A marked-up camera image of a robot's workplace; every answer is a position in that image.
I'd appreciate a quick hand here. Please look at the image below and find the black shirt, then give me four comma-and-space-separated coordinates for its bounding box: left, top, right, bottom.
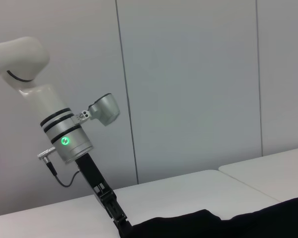
118, 194, 298, 238

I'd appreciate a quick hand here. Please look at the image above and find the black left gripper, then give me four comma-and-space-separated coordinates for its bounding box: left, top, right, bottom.
75, 153, 133, 231

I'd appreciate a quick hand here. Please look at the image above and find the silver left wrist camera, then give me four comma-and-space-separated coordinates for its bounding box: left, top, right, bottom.
75, 93, 121, 127

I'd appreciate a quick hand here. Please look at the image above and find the left arm cable with plug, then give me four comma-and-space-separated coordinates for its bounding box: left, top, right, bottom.
37, 146, 81, 187

